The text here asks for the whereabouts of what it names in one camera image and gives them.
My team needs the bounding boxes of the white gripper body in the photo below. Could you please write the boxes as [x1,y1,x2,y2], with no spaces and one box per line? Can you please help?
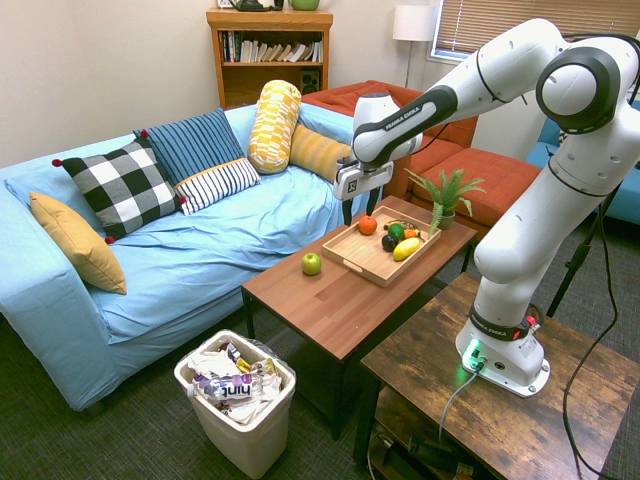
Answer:
[333,158,395,202]

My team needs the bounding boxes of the wooden serving tray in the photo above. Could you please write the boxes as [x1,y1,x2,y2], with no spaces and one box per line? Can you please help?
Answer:
[321,205,443,289]

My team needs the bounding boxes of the mustard striped lumbar pillow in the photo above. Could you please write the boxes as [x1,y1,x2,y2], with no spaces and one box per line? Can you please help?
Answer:
[288,123,354,182]

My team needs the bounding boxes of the yellow toy fruit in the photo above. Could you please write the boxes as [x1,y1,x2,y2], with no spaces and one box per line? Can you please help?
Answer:
[392,237,421,262]

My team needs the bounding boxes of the small potted fern plant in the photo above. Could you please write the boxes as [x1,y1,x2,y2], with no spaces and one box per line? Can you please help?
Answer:
[403,168,487,239]

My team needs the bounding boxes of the brown wood coffee table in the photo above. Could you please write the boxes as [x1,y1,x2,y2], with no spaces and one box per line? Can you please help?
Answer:
[241,194,479,441]

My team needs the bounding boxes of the yellow white patterned bolster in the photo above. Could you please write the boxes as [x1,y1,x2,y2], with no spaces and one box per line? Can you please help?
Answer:
[247,79,303,175]

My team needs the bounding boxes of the orange sofa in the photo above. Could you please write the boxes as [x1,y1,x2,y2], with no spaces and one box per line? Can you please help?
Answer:
[301,79,544,236]

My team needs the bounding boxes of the white navy striped lumbar pillow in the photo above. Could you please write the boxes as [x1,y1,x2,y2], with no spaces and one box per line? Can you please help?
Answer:
[173,157,262,217]

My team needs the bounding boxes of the wooden bookshelf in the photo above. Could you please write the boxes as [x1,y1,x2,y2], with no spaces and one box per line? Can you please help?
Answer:
[205,7,335,110]

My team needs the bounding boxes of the light blue sofa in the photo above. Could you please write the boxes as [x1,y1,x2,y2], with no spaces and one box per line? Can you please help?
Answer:
[0,102,386,414]

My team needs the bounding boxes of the row of paperback books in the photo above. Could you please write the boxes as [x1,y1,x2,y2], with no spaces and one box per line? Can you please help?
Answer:
[221,30,324,65]

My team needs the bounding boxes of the white shade floor lamp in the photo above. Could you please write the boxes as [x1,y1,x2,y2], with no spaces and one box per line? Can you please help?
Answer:
[392,4,439,89]

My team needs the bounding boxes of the blue striped pillow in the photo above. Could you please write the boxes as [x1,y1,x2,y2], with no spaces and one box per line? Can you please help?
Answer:
[132,107,246,187]

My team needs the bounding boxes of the brown window blinds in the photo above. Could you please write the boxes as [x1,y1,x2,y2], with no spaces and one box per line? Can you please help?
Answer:
[432,0,640,57]

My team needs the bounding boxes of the black object on bookshelf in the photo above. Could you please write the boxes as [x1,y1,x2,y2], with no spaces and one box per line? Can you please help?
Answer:
[234,0,286,13]

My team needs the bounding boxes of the crumpled hint drink box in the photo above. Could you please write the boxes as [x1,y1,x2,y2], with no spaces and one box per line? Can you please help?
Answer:
[192,372,262,404]

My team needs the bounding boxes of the black white checkered pillow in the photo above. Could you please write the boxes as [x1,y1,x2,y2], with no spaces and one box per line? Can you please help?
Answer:
[51,137,187,246]

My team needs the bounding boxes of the white plastic trash bin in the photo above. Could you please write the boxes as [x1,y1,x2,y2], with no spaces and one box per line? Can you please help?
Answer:
[173,329,297,480]

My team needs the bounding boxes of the black device under table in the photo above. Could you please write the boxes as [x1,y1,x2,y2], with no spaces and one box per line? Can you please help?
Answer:
[407,433,462,472]

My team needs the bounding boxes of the teal sofa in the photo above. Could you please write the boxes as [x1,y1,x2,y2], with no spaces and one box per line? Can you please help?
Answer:
[524,97,640,226]

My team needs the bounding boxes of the rustic dark wood side table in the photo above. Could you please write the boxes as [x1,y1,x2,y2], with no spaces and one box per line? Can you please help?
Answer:
[352,272,640,480]

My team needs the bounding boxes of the plain mustard yellow pillow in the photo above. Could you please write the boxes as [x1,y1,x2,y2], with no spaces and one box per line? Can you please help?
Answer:
[28,191,128,296]

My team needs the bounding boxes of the black camera stand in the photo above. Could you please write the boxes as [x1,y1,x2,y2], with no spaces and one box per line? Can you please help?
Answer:
[545,182,624,319]

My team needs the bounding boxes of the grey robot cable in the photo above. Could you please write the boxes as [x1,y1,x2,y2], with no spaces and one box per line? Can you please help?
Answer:
[438,367,481,444]

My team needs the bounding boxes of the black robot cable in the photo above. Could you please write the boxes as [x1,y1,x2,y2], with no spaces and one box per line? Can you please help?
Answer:
[562,199,621,476]

